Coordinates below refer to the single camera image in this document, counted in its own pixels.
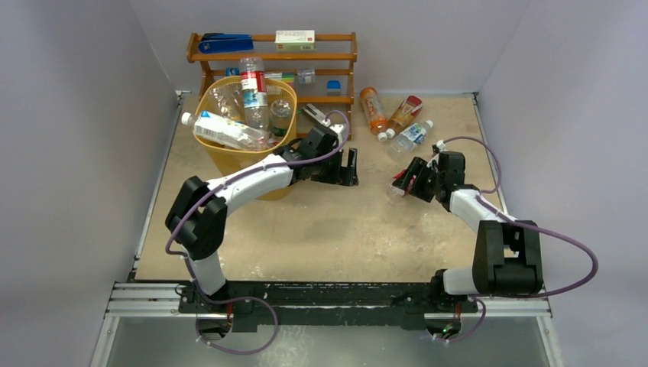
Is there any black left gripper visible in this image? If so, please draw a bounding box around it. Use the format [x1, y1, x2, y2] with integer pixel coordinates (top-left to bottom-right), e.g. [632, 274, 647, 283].
[313, 147, 358, 187]

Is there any blue green label white-cap bottle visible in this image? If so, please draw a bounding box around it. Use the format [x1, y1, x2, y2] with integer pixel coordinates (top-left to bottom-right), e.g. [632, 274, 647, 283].
[390, 120, 434, 154]

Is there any red gold label bottle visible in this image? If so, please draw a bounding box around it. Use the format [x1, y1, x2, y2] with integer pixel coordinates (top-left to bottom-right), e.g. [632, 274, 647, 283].
[385, 95, 423, 139]

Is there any orange label bottle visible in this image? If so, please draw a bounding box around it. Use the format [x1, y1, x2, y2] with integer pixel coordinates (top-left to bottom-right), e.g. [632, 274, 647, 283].
[360, 87, 387, 141]

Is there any yellow plastic bin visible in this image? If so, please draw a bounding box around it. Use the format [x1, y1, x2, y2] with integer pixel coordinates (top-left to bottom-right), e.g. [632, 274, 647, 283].
[195, 76, 297, 176]

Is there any red landscape label bottle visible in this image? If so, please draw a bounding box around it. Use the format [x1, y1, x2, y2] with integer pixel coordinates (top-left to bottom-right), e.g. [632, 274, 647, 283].
[390, 169, 419, 197]

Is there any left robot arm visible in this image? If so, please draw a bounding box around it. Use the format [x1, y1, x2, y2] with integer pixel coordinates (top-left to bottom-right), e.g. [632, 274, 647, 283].
[165, 125, 359, 313]

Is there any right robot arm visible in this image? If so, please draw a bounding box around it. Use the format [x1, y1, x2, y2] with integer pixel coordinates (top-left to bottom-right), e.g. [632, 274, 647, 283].
[391, 151, 543, 311]

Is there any white stapler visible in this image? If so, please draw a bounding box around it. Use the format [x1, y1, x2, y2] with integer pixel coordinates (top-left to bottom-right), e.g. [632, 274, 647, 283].
[302, 103, 331, 127]

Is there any blue eraser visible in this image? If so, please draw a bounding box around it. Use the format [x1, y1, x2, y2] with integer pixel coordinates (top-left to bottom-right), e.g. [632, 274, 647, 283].
[326, 80, 342, 96]

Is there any wooden shelf rack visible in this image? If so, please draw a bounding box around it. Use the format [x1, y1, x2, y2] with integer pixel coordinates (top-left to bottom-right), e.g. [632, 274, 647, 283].
[186, 33, 357, 136]

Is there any marker pen set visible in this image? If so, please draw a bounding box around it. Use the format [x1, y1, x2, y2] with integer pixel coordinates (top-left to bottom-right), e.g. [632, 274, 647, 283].
[265, 72, 296, 87]

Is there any white red box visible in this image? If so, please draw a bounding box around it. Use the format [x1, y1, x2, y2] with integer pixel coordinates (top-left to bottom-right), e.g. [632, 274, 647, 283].
[274, 30, 316, 52]

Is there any blue tape dispenser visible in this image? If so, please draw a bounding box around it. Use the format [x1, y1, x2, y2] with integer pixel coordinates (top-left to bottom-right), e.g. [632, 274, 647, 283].
[224, 67, 240, 76]

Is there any blue stapler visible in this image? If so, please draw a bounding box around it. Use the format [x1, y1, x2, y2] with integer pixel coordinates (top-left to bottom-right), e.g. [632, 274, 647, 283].
[198, 33, 254, 54]

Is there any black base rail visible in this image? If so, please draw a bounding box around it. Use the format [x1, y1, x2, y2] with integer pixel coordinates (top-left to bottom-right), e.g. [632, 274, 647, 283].
[179, 278, 478, 333]

